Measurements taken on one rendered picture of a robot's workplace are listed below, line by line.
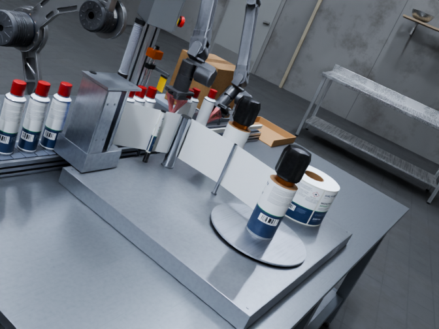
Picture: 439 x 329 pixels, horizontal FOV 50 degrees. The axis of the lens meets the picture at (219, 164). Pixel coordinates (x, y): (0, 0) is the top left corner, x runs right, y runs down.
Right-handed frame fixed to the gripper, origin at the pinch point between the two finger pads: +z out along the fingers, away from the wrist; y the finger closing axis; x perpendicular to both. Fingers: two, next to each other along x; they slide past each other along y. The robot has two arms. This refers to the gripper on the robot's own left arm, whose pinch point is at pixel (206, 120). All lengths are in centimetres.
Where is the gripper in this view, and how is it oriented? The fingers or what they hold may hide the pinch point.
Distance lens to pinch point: 209.2
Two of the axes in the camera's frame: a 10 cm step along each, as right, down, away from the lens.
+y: 7.6, 5.0, -4.1
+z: -6.3, 7.3, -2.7
